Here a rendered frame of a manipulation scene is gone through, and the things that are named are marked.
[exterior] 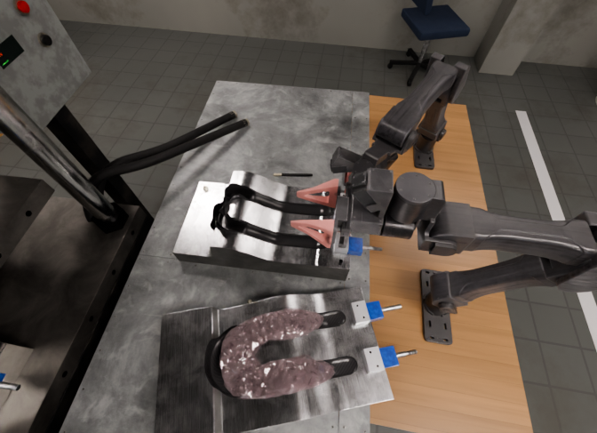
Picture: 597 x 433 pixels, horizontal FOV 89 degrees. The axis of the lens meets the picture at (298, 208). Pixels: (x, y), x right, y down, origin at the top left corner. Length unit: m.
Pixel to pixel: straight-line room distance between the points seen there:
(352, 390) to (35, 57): 1.14
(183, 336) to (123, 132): 2.17
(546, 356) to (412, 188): 1.68
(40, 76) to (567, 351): 2.39
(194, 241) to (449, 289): 0.68
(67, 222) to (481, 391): 1.30
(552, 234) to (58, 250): 1.24
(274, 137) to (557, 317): 1.74
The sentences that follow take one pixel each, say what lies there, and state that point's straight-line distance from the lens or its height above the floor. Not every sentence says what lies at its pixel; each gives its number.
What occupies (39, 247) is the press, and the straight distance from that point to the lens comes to 1.26.
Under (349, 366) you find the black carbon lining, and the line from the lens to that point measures 0.81.
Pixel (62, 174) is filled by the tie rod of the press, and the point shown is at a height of 1.06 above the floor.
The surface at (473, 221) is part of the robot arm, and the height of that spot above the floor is 1.23.
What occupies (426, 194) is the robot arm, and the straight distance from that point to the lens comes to 0.47.
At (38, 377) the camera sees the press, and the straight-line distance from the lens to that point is 1.08.
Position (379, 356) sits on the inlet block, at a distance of 0.79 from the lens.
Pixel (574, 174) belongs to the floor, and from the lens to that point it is 2.88.
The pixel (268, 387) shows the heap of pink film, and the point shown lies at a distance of 0.75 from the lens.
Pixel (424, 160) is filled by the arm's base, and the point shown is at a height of 0.81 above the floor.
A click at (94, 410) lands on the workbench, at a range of 0.97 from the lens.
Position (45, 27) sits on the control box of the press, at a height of 1.24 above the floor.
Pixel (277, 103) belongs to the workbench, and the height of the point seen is 0.80.
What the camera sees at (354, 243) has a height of 0.90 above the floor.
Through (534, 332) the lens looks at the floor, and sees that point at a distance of 2.07.
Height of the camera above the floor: 1.65
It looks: 57 degrees down
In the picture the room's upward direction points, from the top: straight up
